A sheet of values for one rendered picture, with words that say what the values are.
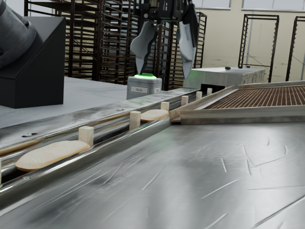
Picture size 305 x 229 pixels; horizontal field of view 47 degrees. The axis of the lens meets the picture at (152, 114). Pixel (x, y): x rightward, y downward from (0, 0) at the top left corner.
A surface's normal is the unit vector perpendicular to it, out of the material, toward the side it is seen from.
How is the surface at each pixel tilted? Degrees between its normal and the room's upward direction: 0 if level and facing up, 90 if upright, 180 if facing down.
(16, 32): 76
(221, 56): 90
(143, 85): 90
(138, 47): 106
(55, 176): 90
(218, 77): 90
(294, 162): 10
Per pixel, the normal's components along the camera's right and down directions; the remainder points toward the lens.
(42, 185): 0.93, 0.14
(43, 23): -0.35, -0.60
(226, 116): -0.35, 0.13
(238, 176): -0.08, -0.99
